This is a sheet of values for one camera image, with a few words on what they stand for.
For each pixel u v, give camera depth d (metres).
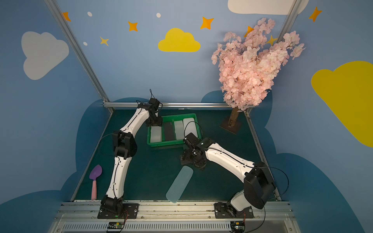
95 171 0.86
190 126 1.09
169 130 1.08
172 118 1.15
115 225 0.72
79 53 0.85
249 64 0.59
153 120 0.91
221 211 0.74
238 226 0.73
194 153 0.58
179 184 0.83
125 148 0.64
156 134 0.99
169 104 1.19
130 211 0.74
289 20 0.73
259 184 0.42
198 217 0.74
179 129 1.08
